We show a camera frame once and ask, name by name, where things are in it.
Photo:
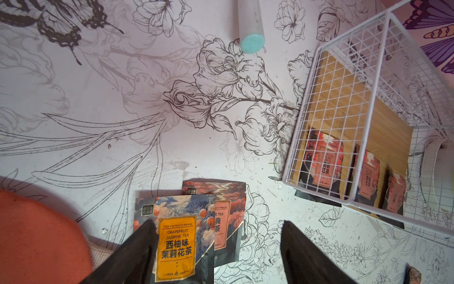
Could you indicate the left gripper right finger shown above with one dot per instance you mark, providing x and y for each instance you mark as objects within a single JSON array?
[{"x": 304, "y": 262}]

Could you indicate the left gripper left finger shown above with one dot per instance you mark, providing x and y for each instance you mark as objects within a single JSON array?
[{"x": 132, "y": 262}]

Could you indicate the orange tea bag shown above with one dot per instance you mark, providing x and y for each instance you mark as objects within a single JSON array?
[{"x": 186, "y": 237}]

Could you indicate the red tea bag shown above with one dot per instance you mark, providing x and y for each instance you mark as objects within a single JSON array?
[
  {"x": 395, "y": 193},
  {"x": 230, "y": 205},
  {"x": 322, "y": 161},
  {"x": 368, "y": 180}
]

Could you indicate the teal and white spatula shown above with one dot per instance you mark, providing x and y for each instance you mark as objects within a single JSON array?
[{"x": 252, "y": 38}]

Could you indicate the white wire three-tier shelf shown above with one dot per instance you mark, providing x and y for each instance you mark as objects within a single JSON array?
[{"x": 386, "y": 86}]

